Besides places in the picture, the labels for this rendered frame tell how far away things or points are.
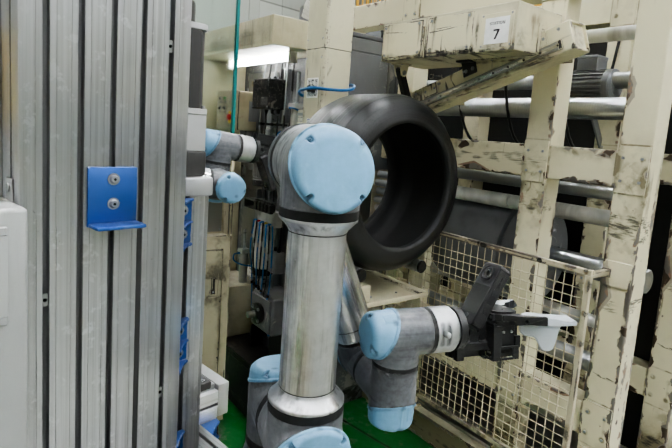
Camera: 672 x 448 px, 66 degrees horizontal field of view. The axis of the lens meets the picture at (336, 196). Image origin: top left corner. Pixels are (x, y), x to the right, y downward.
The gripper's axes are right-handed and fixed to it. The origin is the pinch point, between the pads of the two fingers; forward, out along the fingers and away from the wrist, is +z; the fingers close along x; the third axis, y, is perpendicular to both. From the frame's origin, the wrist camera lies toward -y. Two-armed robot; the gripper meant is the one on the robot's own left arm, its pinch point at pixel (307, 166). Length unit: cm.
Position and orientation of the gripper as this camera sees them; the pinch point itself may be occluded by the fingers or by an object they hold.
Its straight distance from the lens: 159.9
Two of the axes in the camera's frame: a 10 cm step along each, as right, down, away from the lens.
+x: -6.0, -1.4, 7.9
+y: 1.7, -9.8, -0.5
